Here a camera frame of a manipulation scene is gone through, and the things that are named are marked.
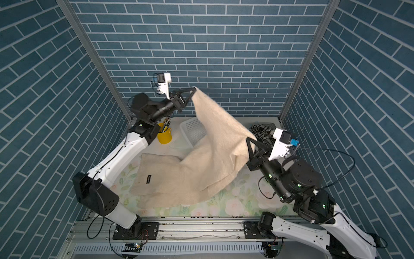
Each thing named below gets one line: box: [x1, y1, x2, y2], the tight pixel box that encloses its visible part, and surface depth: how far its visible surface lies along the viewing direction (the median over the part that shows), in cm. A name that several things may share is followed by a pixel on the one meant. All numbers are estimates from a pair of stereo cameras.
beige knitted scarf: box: [129, 87, 258, 209], surface depth 82 cm
